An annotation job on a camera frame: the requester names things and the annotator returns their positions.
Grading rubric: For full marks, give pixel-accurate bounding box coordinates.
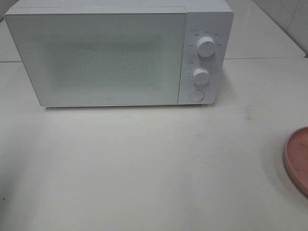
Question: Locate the round white door button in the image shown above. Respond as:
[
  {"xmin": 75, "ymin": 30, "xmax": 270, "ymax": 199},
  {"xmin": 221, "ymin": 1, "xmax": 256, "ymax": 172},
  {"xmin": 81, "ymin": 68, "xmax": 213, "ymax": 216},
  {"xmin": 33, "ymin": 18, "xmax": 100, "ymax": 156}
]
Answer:
[{"xmin": 189, "ymin": 90, "xmax": 204, "ymax": 102}]

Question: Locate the white microwave knob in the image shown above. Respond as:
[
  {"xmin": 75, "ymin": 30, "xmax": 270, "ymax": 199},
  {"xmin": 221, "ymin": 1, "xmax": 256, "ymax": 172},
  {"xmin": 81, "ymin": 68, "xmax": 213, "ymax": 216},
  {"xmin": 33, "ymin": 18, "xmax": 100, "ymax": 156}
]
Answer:
[
  {"xmin": 192, "ymin": 68, "xmax": 210, "ymax": 86},
  {"xmin": 196, "ymin": 36, "xmax": 217, "ymax": 57}
]

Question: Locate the pink round plate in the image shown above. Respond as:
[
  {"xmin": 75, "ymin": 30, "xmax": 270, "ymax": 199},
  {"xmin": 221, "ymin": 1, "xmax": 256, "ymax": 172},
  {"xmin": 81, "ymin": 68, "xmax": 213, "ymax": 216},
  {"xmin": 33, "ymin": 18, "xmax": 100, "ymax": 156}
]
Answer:
[{"xmin": 283, "ymin": 127, "xmax": 308, "ymax": 196}]

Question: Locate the white microwave oven body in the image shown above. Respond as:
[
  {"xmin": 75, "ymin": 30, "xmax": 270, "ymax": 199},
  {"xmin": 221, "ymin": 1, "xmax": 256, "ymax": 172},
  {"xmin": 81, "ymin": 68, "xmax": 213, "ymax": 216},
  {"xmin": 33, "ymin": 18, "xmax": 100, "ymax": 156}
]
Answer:
[{"xmin": 4, "ymin": 0, "xmax": 234, "ymax": 106}]

